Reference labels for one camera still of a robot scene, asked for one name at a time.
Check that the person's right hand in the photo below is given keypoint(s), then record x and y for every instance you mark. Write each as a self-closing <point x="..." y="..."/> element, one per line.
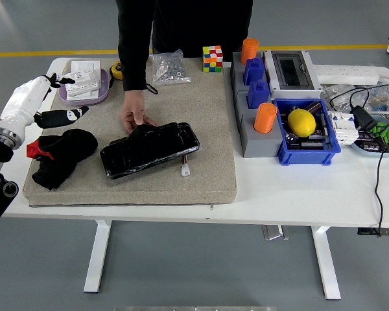
<point x="133" y="107"/>

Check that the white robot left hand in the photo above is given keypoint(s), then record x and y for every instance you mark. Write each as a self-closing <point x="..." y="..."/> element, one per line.
<point x="17" y="103"/>

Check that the black rag with red patch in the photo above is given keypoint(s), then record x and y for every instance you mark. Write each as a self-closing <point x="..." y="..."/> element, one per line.
<point x="68" y="145"/>

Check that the person's right forearm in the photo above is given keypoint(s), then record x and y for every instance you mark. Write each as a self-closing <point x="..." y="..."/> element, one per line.
<point x="133" y="71"/>

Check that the purple tray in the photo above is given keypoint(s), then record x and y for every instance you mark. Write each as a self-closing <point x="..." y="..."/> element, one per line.
<point x="102" y="94"/>

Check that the yellow tape measure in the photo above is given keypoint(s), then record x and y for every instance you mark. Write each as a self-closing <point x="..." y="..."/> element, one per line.
<point x="116" y="69"/>

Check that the grey-brown mat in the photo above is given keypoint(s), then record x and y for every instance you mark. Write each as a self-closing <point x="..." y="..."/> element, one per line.
<point x="181" y="107"/>

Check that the clear bag of screws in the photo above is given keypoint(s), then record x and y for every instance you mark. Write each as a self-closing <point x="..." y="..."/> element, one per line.
<point x="168" y="69"/>

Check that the colourful puzzle cube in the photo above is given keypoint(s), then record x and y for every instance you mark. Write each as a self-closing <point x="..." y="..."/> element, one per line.
<point x="212" y="60"/>

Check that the person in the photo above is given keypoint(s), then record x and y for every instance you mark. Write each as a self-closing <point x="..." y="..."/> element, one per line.
<point x="197" y="26"/>

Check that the blue block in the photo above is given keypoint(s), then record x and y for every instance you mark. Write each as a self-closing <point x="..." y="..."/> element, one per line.
<point x="254" y="71"/>
<point x="258" y="95"/>

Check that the orange cylinder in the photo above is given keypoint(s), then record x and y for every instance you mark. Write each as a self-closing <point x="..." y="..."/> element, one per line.
<point x="249" y="50"/>
<point x="265" y="118"/>

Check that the white table leg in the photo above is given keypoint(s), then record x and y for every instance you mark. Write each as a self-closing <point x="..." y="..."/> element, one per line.
<point x="97" y="259"/>
<point x="327" y="265"/>

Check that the white electrical distribution box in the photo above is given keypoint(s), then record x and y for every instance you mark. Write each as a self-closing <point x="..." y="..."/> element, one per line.
<point x="291" y="69"/>

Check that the yellow lemon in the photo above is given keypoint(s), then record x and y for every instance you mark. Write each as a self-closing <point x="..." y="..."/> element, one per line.
<point x="301" y="122"/>

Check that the blue plastic bin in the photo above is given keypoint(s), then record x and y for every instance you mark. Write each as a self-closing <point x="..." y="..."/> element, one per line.
<point x="304" y="157"/>

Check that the brown cylindrical capacitor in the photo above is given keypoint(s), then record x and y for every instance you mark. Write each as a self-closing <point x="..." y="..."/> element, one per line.
<point x="312" y="107"/>

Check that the metal floor socket plate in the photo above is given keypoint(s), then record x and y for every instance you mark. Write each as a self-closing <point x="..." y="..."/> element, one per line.
<point x="275" y="232"/>

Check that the clear bag of small parts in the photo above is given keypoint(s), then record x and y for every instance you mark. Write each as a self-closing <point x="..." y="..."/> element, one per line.
<point x="340" y="94"/>

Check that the white circuit breaker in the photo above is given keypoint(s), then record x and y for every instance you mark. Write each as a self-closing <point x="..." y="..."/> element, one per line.
<point x="343" y="128"/>

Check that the white power strip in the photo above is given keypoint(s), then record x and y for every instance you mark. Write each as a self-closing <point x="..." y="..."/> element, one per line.
<point x="347" y="74"/>

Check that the brown terminal strip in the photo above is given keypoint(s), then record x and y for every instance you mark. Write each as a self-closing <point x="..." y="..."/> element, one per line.
<point x="371" y="144"/>

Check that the light blue dish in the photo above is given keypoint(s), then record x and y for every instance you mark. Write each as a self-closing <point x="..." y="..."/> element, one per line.
<point x="376" y="154"/>

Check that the green terminal blocks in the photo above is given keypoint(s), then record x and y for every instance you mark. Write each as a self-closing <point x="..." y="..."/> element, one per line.
<point x="384" y="134"/>

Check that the black strip under table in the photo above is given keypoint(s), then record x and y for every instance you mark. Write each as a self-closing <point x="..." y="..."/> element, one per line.
<point x="366" y="232"/>

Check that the white wall switch plate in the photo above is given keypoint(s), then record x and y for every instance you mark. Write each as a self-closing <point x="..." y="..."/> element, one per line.
<point x="84" y="82"/>
<point x="84" y="95"/>
<point x="86" y="66"/>

